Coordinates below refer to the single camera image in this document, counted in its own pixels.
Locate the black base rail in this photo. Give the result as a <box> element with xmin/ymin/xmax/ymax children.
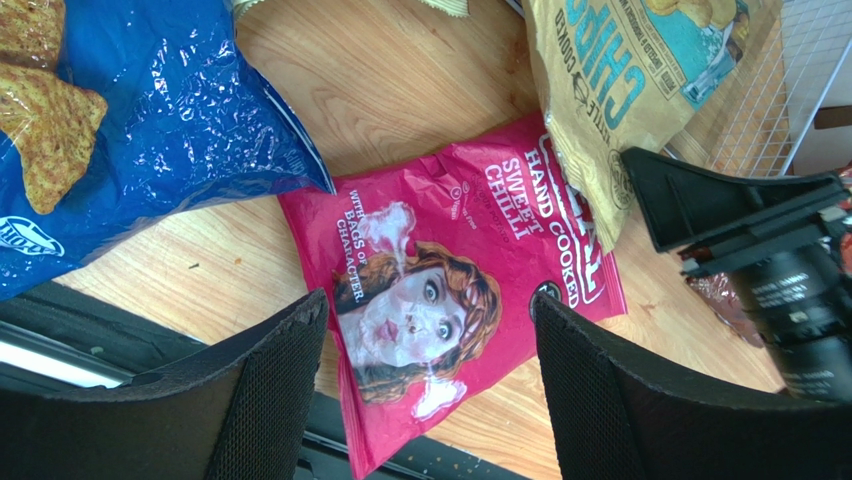
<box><xmin>0</xmin><ymin>279</ymin><xmax>534</xmax><ymax>480</ymax></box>

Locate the tan kettle chips bag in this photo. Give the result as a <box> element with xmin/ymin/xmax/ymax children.
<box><xmin>522</xmin><ymin>1</ymin><xmax>781</xmax><ymax>251</ymax></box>

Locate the blue Doritos bag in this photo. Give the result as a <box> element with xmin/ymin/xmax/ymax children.
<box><xmin>1</xmin><ymin>1</ymin><xmax>333</xmax><ymax>299</ymax></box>

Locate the red Doritos bag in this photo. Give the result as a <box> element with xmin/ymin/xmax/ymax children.
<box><xmin>678</xmin><ymin>159</ymin><xmax>852</xmax><ymax>349</ymax></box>

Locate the pink Real chips bag left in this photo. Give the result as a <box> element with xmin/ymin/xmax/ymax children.
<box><xmin>279</xmin><ymin>113</ymin><xmax>627</xmax><ymax>479</ymax></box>

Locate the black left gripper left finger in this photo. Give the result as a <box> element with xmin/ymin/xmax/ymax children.
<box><xmin>1</xmin><ymin>291</ymin><xmax>329</xmax><ymax>479</ymax></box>

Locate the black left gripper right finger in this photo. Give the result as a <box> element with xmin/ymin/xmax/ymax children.
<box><xmin>532</xmin><ymin>293</ymin><xmax>851</xmax><ymax>479</ymax></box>

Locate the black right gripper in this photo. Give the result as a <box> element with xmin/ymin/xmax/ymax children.
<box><xmin>620</xmin><ymin>147</ymin><xmax>851</xmax><ymax>402</ymax></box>

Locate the cream orange chips bag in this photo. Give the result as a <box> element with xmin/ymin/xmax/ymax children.
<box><xmin>229</xmin><ymin>0</ymin><xmax>471</xmax><ymax>20</ymax></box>

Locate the white wire wooden shelf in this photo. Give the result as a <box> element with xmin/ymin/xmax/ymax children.
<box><xmin>665</xmin><ymin>1</ymin><xmax>851</xmax><ymax>177</ymax></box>

